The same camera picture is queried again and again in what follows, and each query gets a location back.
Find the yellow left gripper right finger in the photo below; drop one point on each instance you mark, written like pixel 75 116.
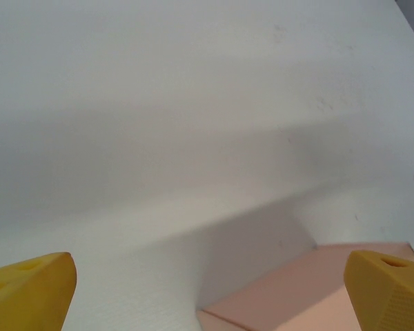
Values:
pixel 390 296

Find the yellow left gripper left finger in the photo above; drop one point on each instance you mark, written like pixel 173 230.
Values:
pixel 31 296

